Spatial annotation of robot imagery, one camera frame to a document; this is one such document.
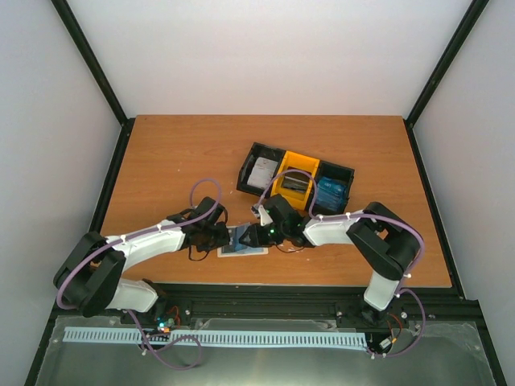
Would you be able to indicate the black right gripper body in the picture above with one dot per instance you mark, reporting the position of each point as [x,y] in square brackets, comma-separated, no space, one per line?
[272,237]

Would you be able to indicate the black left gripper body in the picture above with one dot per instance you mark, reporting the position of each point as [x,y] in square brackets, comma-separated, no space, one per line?
[212,239]

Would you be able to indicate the blue VIP card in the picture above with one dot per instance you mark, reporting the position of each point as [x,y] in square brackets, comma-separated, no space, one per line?
[235,246]

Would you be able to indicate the beige card holder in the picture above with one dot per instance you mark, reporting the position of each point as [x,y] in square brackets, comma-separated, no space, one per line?
[250,252]

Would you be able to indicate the black card stack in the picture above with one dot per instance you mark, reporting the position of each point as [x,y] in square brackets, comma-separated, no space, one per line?
[296,181]

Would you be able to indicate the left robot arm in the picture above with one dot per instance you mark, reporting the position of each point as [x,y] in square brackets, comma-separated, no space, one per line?
[90,280]

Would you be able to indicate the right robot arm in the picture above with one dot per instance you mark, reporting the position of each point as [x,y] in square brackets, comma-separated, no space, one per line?
[390,246]

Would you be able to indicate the white card stack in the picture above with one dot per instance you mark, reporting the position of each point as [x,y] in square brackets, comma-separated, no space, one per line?
[262,173]

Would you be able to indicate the blue card stack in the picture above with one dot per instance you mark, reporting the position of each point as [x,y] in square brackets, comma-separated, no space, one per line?
[330,194]

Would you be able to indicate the yellow middle card bin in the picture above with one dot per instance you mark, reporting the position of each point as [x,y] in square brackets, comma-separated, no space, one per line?
[295,162]

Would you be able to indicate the black right card bin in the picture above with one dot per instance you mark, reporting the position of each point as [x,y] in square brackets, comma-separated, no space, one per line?
[337,172]

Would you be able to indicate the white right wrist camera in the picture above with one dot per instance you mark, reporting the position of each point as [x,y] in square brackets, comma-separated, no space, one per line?
[262,215]

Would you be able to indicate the light blue cable duct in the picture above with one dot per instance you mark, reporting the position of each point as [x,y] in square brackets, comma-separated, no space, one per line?
[243,339]

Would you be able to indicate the black front frame rail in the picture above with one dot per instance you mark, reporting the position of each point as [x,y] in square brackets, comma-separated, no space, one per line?
[342,305]

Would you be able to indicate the black frame post left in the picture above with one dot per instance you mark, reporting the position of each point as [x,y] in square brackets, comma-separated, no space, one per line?
[75,31]

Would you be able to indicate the black frame post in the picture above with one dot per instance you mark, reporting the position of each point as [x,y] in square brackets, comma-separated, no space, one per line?
[75,31]
[459,37]

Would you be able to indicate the black frame post right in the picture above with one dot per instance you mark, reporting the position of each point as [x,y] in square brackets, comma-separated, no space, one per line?
[459,37]

